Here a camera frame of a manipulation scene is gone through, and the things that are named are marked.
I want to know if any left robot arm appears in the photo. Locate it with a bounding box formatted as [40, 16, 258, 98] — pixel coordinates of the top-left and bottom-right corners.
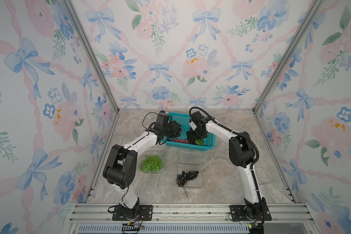
[102, 110, 181, 220]

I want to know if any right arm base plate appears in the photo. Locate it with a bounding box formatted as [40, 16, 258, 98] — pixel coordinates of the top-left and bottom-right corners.
[229, 204, 272, 222]

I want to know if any clear plastic clamshell container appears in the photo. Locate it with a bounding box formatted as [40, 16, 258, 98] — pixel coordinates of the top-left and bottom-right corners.
[139, 151, 166, 173]

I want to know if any green grape leaf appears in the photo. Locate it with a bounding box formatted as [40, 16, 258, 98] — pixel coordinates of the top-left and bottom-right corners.
[195, 138, 204, 146]

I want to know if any green grape bunch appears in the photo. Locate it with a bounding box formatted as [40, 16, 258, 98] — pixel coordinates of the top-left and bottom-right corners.
[140, 155, 164, 172]

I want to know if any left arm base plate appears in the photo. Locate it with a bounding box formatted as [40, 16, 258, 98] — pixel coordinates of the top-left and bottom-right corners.
[109, 204, 153, 221]

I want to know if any red grape bunch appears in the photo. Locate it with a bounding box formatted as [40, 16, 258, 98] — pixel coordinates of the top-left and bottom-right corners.
[171, 138, 190, 144]

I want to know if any dark purple grape bunch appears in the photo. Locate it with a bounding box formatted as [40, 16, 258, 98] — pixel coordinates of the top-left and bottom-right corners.
[176, 171, 199, 198]

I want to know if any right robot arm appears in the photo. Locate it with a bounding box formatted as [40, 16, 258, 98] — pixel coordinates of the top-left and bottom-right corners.
[189, 107, 267, 219]

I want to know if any teal plastic basket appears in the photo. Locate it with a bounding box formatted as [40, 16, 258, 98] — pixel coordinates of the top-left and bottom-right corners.
[165, 112, 215, 152]

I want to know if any aluminium front rail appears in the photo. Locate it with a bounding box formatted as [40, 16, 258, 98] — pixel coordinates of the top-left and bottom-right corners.
[64, 203, 320, 234]

